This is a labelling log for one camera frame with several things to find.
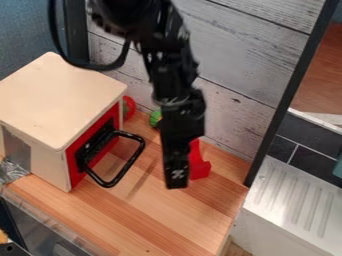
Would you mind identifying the green toy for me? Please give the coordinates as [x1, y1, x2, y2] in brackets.
[148, 107, 165, 129]

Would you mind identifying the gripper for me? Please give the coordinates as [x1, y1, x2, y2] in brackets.
[152, 87, 208, 190]

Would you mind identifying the black frame post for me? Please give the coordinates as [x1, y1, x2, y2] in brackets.
[241, 0, 342, 189]

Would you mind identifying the red toy block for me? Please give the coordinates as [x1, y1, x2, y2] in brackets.
[187, 137, 214, 181]

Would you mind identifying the red round toy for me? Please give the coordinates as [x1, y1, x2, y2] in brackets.
[121, 95, 138, 123]

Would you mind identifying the cabinet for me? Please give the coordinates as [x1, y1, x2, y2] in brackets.
[0, 51, 130, 193]

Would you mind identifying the drawer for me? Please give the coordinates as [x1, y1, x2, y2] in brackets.
[64, 101, 149, 190]

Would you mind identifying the black cable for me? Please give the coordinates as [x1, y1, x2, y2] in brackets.
[46, 0, 134, 72]

